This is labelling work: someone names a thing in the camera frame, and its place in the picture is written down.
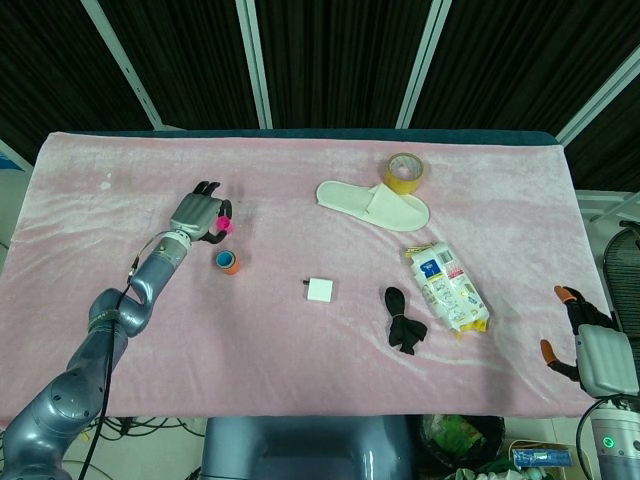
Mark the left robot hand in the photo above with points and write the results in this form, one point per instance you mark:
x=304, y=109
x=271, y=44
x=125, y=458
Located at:
x=195, y=212

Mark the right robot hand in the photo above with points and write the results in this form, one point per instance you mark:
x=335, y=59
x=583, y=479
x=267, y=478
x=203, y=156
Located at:
x=602, y=357

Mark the pink plastic cup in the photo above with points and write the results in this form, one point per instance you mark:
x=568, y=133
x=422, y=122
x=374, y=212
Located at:
x=225, y=226

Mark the light blue plastic cup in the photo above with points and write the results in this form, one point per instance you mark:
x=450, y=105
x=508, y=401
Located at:
x=225, y=258

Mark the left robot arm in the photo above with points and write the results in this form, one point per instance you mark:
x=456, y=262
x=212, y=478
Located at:
x=125, y=310

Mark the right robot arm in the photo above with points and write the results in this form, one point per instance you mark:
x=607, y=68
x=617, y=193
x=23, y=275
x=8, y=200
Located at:
x=615, y=450

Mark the orange plastic cup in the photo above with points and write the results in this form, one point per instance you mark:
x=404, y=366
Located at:
x=231, y=270

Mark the black mesh office chair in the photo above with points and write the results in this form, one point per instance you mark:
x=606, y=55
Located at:
x=625, y=270

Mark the blue flat box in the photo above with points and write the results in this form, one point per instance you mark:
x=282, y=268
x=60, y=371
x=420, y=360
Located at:
x=540, y=456

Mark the white power adapter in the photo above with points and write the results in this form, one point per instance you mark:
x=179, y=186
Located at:
x=320, y=290

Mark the white disposable slipper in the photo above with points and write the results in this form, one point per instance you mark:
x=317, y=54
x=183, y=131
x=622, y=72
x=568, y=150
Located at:
x=350, y=197

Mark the black trash bin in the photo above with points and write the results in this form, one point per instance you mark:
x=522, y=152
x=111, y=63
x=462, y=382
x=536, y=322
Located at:
x=465, y=435

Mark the white metal rack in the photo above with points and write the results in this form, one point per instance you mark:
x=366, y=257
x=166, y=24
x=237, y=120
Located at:
x=605, y=197

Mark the white and yellow plastic package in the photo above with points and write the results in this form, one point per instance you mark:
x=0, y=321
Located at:
x=445, y=290

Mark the teal table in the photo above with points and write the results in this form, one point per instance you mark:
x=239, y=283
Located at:
x=350, y=134

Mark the blue and white board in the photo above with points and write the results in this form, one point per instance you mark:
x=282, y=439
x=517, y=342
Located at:
x=10, y=157

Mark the black tied socks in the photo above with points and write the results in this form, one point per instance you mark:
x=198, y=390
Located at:
x=402, y=330

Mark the yellow tape roll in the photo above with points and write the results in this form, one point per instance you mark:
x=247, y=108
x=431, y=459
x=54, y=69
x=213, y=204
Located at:
x=397, y=183

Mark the pink plush cloth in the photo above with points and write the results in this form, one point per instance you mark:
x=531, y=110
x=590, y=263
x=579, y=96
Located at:
x=350, y=380

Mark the blue-grey robot torso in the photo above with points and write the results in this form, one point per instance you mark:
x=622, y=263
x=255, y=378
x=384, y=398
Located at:
x=300, y=450

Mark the white frame post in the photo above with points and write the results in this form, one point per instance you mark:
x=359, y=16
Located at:
x=125, y=65
x=425, y=65
x=600, y=95
x=255, y=65

